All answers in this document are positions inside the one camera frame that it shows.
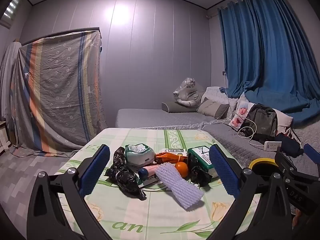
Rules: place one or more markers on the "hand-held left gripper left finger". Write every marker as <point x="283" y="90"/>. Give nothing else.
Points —
<point x="96" y="170"/>

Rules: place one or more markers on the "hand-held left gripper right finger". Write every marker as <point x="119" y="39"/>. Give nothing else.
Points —
<point x="223" y="170"/>

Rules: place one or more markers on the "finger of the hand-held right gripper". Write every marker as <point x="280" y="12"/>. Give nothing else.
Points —
<point x="312" y="153"/>
<point x="286" y="165"/>

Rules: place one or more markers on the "small black plastic bag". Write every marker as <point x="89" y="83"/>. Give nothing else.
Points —
<point x="200" y="176"/>

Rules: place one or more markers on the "green tissue pack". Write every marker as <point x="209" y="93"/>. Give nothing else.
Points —
<point x="200" y="155"/>

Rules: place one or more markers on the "large black plastic bag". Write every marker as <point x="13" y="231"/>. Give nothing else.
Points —
<point x="125" y="180"/>

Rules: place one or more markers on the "yellow-rimmed black bin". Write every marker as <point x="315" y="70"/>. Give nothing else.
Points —
<point x="255" y="163"/>

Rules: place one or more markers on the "orange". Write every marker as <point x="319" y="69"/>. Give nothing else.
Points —
<point x="182" y="168"/>

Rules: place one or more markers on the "green white wet wipe pack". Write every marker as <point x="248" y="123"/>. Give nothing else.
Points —
<point x="137" y="157"/>

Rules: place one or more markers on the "white foam fruit net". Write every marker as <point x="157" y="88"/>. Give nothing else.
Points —
<point x="180" y="187"/>

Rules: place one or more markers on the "white box with green label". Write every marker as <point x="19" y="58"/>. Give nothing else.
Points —
<point x="175" y="150"/>

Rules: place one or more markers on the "pink tube with blue cap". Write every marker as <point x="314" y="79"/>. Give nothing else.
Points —
<point x="150" y="170"/>

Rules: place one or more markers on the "orange snack packets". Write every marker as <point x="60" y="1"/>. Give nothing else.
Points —
<point x="166" y="158"/>

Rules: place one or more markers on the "dark blue bag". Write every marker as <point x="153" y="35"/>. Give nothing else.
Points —
<point x="287" y="145"/>

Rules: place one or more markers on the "white power strip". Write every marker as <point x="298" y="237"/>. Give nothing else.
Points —
<point x="273" y="145"/>

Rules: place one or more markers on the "striped tote bag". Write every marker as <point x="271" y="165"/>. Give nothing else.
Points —
<point x="291" y="132"/>

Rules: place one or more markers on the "grey quilted bedspread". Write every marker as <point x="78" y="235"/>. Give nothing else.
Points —
<point x="225" y="137"/>

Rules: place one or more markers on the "plain white pillow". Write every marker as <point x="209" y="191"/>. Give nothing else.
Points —
<point x="285" y="120"/>

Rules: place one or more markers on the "grey green backpack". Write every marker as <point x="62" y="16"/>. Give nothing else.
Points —
<point x="262" y="122"/>

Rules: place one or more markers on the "baby print pillow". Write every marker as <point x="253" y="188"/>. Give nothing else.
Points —
<point x="241" y="115"/>

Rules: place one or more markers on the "grey cushion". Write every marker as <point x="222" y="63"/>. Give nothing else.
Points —
<point x="212" y="108"/>

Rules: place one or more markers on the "green floral tablecloth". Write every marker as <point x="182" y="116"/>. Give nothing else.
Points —
<point x="150" y="212"/>

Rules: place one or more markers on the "grey mattress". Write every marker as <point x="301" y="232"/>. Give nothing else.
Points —
<point x="150" y="117"/>

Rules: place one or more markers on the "white quilted pillow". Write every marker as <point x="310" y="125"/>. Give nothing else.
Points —
<point x="215" y="92"/>

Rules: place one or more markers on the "grey bolster pillow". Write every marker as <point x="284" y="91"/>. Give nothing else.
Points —
<point x="175" y="107"/>

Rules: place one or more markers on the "white tiger plush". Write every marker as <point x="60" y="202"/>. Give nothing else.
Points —
<point x="190" y="92"/>

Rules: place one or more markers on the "striped bed sheet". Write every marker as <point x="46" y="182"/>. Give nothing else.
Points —
<point x="57" y="90"/>

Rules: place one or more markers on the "blue curtain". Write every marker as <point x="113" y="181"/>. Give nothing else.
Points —
<point x="265" y="50"/>

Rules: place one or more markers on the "grey draped cloth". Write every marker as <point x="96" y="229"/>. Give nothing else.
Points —
<point x="8" y="80"/>

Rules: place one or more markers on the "curtain rod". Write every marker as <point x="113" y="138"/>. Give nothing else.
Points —
<point x="225" y="6"/>

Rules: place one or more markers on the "window blind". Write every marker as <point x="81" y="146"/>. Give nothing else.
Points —
<point x="12" y="10"/>

